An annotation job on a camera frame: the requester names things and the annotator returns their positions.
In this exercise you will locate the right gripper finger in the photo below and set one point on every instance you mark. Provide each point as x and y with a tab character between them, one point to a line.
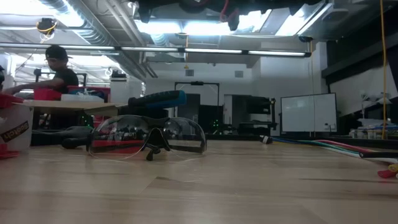
234	20

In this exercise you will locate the long ceiling light fixture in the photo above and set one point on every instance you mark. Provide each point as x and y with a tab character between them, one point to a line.
273	53

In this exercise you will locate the black shelf cart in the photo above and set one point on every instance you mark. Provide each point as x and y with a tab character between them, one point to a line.
258	105

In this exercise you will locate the white storage container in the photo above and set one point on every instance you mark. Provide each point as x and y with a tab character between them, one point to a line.
119	91

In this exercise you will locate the white board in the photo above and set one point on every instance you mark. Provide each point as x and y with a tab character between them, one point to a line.
308	113

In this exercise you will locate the person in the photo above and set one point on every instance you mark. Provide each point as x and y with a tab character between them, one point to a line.
65	77

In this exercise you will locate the red black bit holder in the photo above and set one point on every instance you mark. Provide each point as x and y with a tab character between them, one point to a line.
118	144

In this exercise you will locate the small red bin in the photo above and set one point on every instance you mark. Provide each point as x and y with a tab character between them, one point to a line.
46	94

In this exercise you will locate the grey black work glove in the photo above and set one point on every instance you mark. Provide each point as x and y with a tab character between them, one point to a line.
62	137

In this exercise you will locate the red tape dispenser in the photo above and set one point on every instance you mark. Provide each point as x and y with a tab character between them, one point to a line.
15	124

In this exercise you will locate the black background rig frame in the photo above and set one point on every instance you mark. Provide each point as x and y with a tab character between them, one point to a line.
197	83

